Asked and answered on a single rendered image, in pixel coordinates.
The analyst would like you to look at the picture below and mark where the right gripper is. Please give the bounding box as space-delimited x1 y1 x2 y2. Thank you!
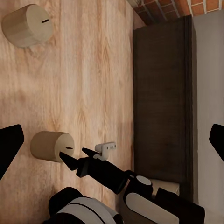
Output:
59 148 116 186

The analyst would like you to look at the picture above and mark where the pillar candle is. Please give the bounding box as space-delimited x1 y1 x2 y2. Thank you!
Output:
30 131 75 163
1 4 54 48

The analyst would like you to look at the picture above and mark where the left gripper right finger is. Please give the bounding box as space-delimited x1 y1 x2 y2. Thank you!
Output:
209 124 224 161

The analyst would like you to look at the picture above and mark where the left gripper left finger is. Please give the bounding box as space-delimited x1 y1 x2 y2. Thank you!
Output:
0 124 24 180

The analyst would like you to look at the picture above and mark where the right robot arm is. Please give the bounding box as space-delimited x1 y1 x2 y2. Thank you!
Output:
59 142 224 224

